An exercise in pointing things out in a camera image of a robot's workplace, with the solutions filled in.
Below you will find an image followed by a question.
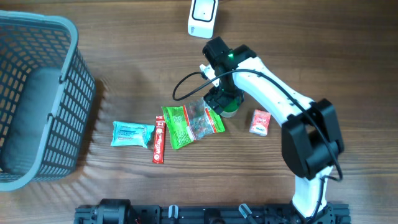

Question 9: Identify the green lid jar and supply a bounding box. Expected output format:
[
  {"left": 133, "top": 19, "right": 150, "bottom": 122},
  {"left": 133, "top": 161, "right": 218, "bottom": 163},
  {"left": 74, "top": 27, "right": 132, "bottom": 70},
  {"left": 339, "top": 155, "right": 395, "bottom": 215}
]
[{"left": 220, "top": 103, "right": 239, "bottom": 118}]

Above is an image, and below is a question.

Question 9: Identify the green candy bag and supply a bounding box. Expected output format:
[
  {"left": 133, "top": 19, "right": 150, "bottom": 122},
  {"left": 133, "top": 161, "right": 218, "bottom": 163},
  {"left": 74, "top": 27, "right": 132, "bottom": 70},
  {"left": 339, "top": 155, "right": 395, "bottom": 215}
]
[{"left": 162, "top": 98, "right": 225, "bottom": 150}]

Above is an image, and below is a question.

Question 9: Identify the red small box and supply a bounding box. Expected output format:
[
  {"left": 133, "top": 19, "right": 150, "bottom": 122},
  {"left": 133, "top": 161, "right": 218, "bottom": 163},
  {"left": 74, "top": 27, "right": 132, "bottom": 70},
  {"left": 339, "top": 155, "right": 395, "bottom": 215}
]
[{"left": 249, "top": 110, "right": 271, "bottom": 136}]

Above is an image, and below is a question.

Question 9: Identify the red coffee stick sachet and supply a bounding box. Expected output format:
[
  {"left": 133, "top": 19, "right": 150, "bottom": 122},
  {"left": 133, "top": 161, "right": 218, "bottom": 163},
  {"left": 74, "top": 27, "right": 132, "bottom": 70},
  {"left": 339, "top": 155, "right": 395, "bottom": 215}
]
[{"left": 152, "top": 115, "right": 166, "bottom": 164}]

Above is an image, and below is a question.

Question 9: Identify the teal tissue pack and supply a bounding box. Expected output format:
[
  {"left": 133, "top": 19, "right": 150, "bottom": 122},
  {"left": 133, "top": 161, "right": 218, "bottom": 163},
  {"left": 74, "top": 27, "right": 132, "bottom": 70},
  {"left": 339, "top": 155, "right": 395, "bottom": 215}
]
[{"left": 111, "top": 121, "right": 155, "bottom": 149}]

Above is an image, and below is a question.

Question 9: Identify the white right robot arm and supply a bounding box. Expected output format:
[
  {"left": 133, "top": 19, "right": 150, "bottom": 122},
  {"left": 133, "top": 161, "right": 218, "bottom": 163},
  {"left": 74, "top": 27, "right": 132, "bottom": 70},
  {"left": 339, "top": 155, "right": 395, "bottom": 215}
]
[{"left": 202, "top": 37, "right": 344, "bottom": 222}]

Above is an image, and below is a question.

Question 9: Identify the white barcode scanner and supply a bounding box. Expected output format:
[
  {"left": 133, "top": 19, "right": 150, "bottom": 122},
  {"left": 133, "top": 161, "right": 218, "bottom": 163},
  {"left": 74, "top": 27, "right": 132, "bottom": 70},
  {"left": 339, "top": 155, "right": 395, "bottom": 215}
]
[{"left": 187, "top": 0, "right": 219, "bottom": 39}]

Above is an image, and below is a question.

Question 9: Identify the grey plastic basket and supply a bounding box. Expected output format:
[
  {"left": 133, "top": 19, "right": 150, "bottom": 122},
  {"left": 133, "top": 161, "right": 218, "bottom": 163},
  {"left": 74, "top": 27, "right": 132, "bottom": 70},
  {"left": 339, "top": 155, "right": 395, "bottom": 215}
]
[{"left": 1, "top": 11, "right": 96, "bottom": 192}]

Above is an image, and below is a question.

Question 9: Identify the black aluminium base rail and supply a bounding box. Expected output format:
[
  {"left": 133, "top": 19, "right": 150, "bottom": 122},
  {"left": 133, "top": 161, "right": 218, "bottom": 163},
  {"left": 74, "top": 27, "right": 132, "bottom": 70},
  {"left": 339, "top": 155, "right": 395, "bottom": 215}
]
[{"left": 73, "top": 198, "right": 352, "bottom": 224}]

